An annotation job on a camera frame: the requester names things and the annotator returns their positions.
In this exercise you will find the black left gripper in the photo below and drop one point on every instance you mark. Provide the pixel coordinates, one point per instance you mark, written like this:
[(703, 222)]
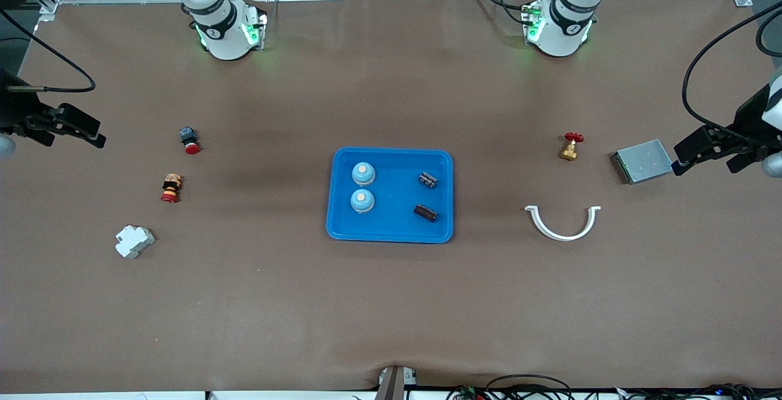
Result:
[(749, 119)]

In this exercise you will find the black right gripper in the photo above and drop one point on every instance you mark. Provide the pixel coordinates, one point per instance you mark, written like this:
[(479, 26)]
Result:
[(13, 110)]

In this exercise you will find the dark brown cylindrical capacitor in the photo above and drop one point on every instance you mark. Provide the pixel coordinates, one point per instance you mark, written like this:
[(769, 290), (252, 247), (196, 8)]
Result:
[(428, 180)]

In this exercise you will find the dark brown rectangular block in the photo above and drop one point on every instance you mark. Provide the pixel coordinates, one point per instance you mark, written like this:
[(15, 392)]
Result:
[(425, 212)]

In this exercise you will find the blue desk bell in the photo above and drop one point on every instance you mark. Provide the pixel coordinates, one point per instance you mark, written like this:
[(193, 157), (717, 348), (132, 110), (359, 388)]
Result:
[(363, 173), (362, 201)]

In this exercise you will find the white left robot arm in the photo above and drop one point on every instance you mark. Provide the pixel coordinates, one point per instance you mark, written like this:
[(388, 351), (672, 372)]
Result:
[(562, 33)]

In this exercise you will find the grey metal box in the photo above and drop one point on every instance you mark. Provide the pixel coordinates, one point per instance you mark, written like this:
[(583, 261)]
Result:
[(644, 162)]

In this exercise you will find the red yellow emergency stop button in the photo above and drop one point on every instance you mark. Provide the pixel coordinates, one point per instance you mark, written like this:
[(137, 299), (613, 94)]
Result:
[(171, 187)]

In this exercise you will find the red push button black body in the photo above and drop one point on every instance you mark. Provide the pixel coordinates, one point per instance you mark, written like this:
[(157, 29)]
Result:
[(192, 146)]

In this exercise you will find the white circuit breaker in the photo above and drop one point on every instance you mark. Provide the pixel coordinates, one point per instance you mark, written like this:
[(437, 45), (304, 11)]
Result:
[(133, 241)]

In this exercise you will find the blue plastic tray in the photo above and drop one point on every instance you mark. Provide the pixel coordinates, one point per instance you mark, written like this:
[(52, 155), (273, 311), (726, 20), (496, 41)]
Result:
[(394, 198)]

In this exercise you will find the brown table mat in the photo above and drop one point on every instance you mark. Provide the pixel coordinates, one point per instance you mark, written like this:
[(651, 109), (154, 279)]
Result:
[(391, 302)]

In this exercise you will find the grey metal clamp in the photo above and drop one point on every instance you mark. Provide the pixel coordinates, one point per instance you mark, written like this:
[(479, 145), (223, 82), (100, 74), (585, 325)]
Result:
[(394, 385)]

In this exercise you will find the white curved plastic bracket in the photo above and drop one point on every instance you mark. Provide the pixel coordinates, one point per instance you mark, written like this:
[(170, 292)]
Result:
[(562, 237)]

